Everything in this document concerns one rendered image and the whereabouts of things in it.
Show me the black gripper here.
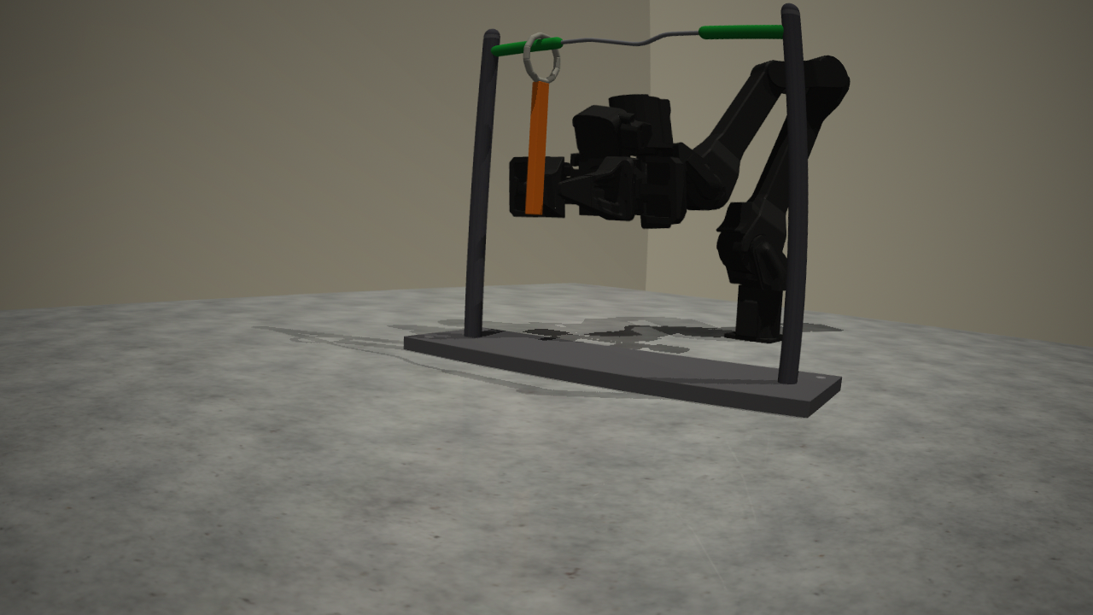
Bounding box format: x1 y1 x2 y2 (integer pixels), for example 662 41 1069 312
509 156 687 225

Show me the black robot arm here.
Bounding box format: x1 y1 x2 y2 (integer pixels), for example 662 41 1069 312
571 55 850 343

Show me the orange handle with grey loop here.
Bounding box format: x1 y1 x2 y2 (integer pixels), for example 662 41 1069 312
522 32 560 215

